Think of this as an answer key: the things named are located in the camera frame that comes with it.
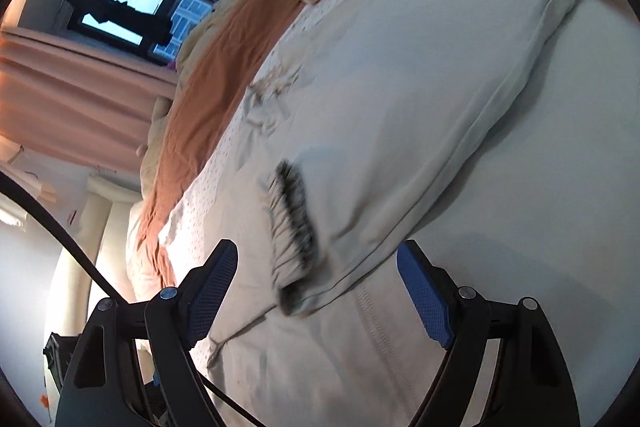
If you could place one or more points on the pink curtain left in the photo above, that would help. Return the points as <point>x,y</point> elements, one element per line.
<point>77,103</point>

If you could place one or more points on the beige zip jacket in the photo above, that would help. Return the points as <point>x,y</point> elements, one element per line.
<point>500,135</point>

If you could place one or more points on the beige blanket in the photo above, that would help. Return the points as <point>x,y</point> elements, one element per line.
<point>191,51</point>

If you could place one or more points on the cream padded headboard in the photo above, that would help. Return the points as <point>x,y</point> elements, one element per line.
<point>101,230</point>

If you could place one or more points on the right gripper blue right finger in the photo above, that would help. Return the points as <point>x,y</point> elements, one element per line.
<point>428,289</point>

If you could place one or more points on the floral dotted white bedsheet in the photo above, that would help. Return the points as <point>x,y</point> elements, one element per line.
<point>359,119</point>

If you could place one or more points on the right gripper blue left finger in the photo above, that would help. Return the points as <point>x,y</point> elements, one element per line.
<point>202,292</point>

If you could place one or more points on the rust orange quilt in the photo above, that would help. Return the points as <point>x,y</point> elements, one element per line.
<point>201,115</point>

